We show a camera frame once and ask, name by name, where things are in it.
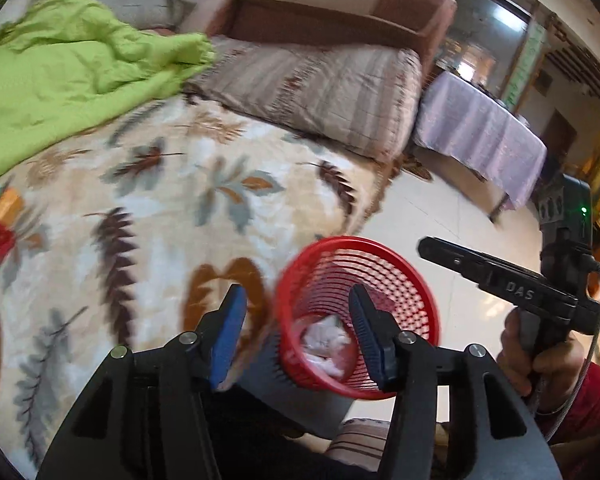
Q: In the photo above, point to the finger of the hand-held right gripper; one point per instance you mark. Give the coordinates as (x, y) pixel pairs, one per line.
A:
(450, 255)

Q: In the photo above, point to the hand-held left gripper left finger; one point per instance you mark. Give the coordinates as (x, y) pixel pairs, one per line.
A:
(227, 340)

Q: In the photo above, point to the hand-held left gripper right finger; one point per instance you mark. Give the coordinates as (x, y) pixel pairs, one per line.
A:
(367, 340)

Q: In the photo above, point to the red plastic mesh basket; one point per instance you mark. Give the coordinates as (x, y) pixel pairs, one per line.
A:
(330, 270)

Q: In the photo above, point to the person's right forearm red sleeve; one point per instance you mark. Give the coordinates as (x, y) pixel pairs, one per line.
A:
(595, 400)

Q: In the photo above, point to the person's right hand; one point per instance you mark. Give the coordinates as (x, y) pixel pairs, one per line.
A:
(565, 360)

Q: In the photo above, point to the white crumpled paper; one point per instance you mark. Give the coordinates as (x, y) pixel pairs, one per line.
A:
(325, 340)

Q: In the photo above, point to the striped beige cloth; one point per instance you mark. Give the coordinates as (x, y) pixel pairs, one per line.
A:
(355, 442)

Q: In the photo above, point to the table with lilac tablecloth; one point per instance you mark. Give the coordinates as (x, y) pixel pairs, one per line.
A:
(480, 130)

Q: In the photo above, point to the floral leaf print blanket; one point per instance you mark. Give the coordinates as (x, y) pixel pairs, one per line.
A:
(180, 210)

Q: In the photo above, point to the striped beige pillow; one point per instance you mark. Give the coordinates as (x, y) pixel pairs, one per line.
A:
(320, 90)

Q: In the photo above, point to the glass door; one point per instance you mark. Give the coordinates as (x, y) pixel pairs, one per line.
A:
(475, 35)

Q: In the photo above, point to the orange cardboard box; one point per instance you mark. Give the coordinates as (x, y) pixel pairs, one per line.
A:
(5, 205)

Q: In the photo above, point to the green blanket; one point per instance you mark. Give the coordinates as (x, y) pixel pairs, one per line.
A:
(55, 75)

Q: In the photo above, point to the green wall banner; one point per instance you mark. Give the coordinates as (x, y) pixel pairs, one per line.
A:
(525, 65)

